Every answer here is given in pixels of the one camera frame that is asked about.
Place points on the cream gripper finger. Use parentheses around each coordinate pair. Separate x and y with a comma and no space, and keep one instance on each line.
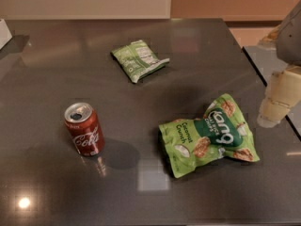
(282,94)
(271,38)

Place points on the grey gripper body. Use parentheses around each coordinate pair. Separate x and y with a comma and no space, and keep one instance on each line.
(290,42)

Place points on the green rice chip bag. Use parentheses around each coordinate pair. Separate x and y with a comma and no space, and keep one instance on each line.
(221,132)

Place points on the green jalapeno chip bag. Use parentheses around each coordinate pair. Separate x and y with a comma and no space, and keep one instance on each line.
(138,60)

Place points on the red cola can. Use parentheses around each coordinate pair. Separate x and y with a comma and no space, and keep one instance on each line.
(84,127)

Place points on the white object at left edge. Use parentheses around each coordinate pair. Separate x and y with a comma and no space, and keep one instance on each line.
(5,35)

